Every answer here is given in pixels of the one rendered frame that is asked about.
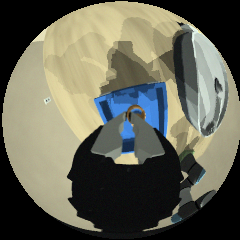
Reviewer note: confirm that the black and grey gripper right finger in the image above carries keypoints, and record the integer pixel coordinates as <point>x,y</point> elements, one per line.
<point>151,143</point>

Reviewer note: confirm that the grey metal bushing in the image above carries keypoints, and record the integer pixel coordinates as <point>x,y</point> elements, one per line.
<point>219,88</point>
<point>212,125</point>
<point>208,129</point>

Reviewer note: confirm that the grey round turntable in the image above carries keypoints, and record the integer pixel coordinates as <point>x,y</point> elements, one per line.
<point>202,74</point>

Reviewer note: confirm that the blue crate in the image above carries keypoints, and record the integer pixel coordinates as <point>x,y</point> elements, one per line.
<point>150,97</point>

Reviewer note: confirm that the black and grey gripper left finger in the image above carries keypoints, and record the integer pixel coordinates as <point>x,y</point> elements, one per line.
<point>105,141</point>

